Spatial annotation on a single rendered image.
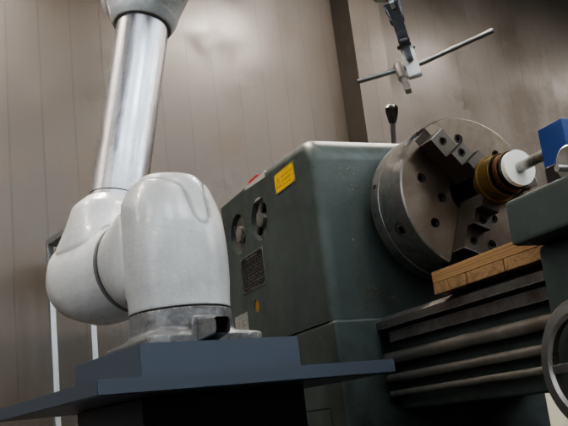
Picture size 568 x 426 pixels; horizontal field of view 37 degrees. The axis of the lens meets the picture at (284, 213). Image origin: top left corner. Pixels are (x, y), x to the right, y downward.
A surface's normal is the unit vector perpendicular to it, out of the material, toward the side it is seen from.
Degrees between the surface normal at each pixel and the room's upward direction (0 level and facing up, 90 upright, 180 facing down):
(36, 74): 90
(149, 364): 90
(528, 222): 90
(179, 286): 98
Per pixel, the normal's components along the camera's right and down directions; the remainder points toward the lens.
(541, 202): -0.92, 0.00
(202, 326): -0.77, -0.07
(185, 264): 0.27, -0.25
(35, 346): 0.53, -0.26
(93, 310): -0.39, 0.67
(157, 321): -0.33, -0.29
